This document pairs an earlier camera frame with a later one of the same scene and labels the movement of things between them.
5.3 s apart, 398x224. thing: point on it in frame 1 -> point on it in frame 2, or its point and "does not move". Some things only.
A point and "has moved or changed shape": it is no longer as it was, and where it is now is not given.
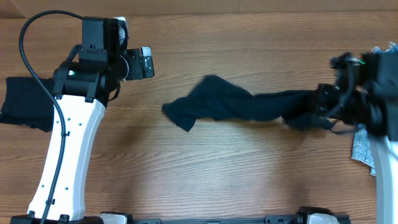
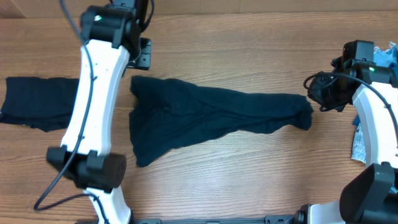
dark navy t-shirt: [214, 97] has moved or changed shape
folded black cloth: [26, 103] does not move
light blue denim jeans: [361, 151] does not move
